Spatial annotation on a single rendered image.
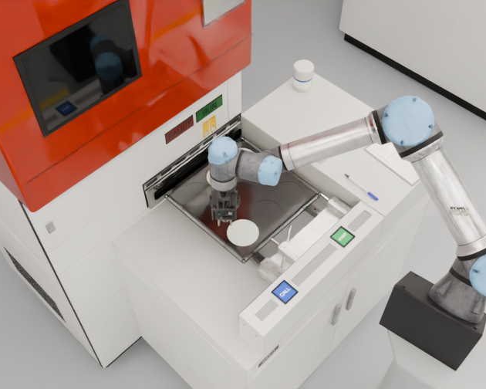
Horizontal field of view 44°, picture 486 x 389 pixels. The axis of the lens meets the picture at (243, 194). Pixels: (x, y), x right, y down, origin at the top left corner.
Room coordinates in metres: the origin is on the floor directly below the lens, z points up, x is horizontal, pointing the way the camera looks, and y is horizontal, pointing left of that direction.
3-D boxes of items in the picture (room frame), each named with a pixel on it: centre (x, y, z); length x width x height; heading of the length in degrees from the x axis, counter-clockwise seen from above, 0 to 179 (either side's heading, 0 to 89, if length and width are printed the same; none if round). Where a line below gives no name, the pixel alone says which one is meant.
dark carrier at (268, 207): (1.21, 0.00, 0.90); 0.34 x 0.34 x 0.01; 45
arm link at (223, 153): (1.04, 0.05, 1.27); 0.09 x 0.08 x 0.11; 72
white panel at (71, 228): (1.23, 0.30, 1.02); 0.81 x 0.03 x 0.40; 135
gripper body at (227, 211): (1.04, 0.05, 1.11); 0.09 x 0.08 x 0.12; 0
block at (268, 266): (0.92, -0.09, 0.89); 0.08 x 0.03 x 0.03; 45
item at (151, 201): (1.35, 0.16, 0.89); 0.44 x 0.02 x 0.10; 135
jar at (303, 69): (1.66, -0.22, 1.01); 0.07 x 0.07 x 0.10
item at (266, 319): (0.91, -0.21, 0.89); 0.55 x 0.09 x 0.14; 135
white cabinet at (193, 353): (1.19, -0.13, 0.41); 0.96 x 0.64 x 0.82; 135
